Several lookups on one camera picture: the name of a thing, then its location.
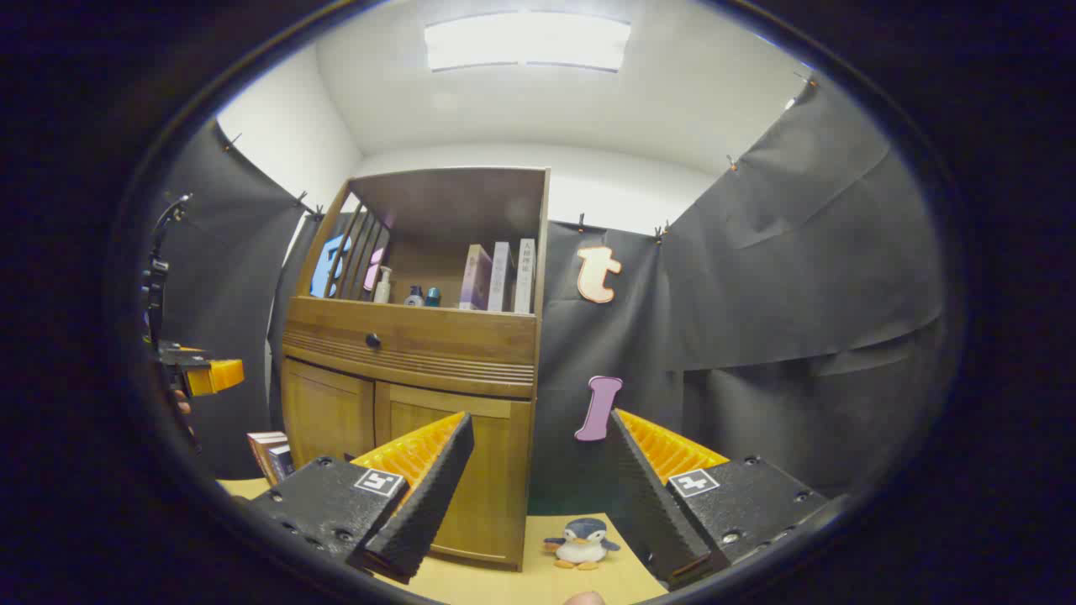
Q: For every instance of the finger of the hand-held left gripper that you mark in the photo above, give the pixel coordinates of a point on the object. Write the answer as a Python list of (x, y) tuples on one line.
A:
[(220, 375)]

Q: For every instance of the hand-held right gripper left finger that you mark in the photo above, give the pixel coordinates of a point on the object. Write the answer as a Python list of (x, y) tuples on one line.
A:
[(429, 496)]

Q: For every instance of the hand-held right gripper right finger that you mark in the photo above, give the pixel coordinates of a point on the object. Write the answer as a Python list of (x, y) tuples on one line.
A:
[(651, 504)]

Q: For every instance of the wooden cabinet door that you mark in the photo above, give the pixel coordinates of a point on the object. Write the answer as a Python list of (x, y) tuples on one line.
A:
[(324, 412), (496, 479)]

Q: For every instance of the wooden double-door shoe cabinet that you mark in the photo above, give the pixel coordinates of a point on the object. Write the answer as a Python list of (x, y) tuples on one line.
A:
[(458, 206)]

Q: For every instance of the penguin plush toy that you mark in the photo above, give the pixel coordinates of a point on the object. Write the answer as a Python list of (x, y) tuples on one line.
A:
[(582, 544)]

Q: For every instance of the stack of books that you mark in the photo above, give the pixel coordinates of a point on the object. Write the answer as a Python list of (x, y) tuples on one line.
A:
[(271, 458)]

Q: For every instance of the wooden drawer with black knob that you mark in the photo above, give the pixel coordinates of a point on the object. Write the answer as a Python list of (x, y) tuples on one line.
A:
[(454, 336)]

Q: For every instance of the white pump bottle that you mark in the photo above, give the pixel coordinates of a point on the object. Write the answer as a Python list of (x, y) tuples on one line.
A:
[(382, 290)]

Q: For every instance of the small teal bottle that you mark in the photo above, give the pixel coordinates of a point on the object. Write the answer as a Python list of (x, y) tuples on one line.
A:
[(433, 297)]

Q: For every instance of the purple book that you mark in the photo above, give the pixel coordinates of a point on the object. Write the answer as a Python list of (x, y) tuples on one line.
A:
[(475, 281)]

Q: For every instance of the grey book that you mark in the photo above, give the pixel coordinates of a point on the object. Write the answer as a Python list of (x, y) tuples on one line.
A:
[(500, 277)]

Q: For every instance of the white book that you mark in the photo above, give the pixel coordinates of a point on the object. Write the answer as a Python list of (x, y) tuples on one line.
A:
[(524, 277)]

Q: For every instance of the black backdrop cloth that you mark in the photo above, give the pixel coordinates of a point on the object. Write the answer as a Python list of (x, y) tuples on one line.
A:
[(799, 277)]

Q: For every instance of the large ceiling light panel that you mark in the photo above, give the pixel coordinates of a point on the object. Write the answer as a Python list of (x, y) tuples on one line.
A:
[(528, 42)]

